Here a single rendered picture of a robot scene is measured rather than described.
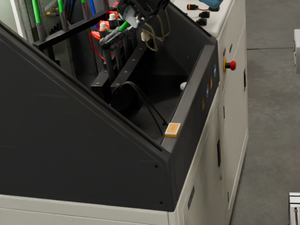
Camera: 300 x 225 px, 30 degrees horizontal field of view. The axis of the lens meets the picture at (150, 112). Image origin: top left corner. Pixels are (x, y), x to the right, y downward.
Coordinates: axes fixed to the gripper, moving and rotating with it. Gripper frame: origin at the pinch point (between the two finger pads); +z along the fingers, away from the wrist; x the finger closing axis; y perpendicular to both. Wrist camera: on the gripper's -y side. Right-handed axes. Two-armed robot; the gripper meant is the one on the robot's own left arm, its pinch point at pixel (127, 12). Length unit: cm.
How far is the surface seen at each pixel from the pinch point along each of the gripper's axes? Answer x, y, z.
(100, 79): -5.4, 3.3, 32.2
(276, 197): 54, 80, 116
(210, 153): 14, 42, 49
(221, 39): 44, 14, 46
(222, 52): 42, 18, 49
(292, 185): 65, 82, 118
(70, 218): -38, 29, 32
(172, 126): -6.5, 28.6, 10.2
